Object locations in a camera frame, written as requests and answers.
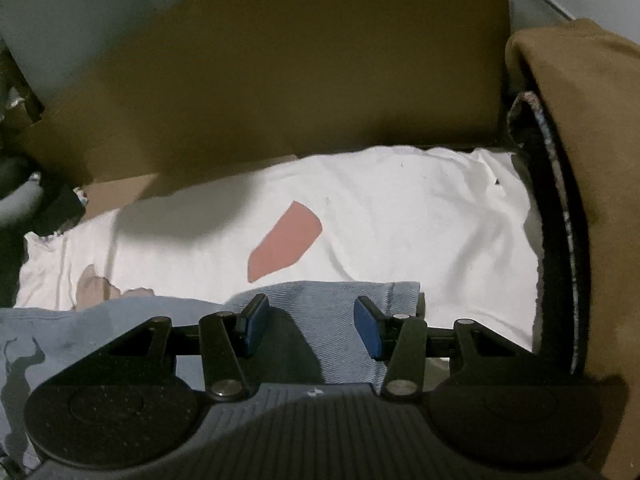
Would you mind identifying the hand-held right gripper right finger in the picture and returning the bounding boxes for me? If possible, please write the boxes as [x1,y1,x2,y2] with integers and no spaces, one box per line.
[353,296,538,401]

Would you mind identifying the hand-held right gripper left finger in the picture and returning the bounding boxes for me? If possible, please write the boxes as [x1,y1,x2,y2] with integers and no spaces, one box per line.
[95,293,271,402]

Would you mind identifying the blue jeans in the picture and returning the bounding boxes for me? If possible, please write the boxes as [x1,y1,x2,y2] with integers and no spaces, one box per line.
[0,280,426,471]

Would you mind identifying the bear printed blanket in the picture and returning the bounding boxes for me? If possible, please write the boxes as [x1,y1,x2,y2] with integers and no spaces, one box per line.
[12,145,546,356]

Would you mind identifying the black cloth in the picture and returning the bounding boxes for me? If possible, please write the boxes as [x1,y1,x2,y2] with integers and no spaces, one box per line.
[40,180,86,233]

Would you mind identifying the cardboard box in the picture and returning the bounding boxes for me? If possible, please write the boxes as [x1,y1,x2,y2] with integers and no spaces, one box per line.
[10,0,511,221]

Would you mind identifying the brown folded garment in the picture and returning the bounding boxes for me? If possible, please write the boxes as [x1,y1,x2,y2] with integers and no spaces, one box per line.
[505,17,640,480]

